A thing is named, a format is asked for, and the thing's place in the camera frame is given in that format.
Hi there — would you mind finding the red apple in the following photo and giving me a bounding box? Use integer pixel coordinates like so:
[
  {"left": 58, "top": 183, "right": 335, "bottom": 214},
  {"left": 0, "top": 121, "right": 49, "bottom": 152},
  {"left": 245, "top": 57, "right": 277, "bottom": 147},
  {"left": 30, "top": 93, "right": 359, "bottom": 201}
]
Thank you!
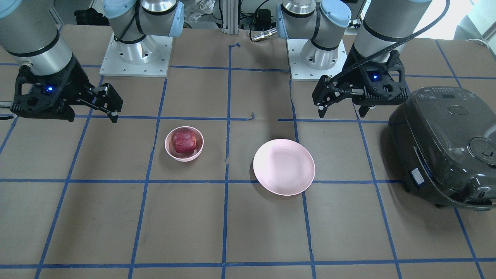
[{"left": 172, "top": 129, "right": 197, "bottom": 153}]

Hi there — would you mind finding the black rice cooker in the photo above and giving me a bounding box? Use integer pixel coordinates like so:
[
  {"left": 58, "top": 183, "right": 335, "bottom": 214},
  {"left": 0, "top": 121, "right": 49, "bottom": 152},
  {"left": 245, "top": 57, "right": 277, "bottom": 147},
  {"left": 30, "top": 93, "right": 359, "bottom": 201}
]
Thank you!
[{"left": 388, "top": 86, "right": 496, "bottom": 211}]

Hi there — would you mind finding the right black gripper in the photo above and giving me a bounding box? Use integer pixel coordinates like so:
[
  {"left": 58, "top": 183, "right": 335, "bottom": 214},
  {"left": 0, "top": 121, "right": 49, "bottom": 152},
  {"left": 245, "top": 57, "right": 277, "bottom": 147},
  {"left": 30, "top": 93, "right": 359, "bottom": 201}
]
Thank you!
[{"left": 10, "top": 55, "right": 123, "bottom": 123}]

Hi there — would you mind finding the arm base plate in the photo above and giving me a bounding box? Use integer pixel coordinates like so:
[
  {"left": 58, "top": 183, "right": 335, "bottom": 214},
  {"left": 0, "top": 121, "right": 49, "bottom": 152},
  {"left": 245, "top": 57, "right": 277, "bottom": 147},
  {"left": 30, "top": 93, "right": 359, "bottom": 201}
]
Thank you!
[
  {"left": 99, "top": 34, "right": 173, "bottom": 78},
  {"left": 287, "top": 37, "right": 354, "bottom": 83}
]

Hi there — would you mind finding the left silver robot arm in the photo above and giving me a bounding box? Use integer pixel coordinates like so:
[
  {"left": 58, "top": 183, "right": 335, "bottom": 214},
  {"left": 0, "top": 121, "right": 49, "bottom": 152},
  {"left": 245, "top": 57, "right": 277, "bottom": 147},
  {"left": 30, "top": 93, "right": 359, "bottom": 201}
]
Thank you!
[{"left": 275, "top": 0, "right": 431, "bottom": 118}]

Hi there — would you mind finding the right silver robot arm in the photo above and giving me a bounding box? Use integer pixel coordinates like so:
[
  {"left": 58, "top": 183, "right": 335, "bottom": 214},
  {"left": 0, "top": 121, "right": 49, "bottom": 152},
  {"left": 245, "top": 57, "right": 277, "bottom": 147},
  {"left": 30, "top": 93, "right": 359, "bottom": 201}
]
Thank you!
[{"left": 1, "top": 0, "right": 185, "bottom": 123}]

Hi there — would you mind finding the pink bowl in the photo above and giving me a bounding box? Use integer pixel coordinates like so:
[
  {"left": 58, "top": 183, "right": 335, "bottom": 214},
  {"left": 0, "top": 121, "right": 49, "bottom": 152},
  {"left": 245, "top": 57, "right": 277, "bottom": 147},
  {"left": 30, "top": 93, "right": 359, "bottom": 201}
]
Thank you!
[{"left": 164, "top": 126, "right": 204, "bottom": 162}]

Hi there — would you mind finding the pink plate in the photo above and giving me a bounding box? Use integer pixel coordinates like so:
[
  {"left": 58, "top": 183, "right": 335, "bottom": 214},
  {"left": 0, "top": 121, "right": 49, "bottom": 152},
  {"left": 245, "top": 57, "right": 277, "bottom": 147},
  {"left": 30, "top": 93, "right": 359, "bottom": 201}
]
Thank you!
[{"left": 253, "top": 138, "right": 316, "bottom": 196}]

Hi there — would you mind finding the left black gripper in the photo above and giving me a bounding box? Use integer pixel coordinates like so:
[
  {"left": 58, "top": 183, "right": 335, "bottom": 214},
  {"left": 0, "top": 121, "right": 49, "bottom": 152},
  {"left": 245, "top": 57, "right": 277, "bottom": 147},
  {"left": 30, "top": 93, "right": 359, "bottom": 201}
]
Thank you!
[{"left": 312, "top": 50, "right": 409, "bottom": 119}]

